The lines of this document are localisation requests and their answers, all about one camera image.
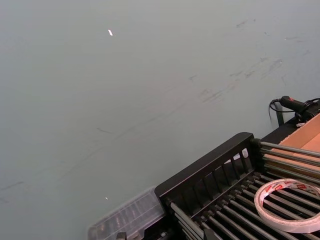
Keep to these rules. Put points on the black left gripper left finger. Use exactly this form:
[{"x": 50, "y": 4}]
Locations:
[{"x": 121, "y": 236}]

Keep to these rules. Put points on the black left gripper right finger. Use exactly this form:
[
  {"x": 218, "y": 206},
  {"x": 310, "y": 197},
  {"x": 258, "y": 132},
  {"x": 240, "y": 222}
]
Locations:
[{"x": 208, "y": 235}]

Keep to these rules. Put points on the roll of white tape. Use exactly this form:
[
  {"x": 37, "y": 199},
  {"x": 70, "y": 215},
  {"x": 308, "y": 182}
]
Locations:
[{"x": 258, "y": 205}]

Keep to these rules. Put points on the clear plastic case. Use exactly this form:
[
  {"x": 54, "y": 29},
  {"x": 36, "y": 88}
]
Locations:
[{"x": 130, "y": 215}]

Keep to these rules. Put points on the black rack with steel bars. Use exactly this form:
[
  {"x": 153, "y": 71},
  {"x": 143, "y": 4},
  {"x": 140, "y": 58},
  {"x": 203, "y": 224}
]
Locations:
[{"x": 200, "y": 170}]

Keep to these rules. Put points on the shallow brown cardboard tray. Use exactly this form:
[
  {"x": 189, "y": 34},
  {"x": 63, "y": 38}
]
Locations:
[{"x": 307, "y": 136}]

